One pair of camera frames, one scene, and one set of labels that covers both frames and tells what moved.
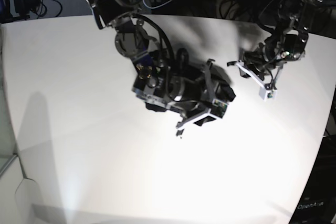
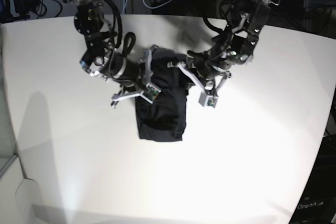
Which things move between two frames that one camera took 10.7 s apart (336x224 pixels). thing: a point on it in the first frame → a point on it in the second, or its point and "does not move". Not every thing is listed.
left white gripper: x=217 y=109 → x=149 y=91
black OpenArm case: x=317 y=203 does not move
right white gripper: x=268 y=94 → x=206 y=98
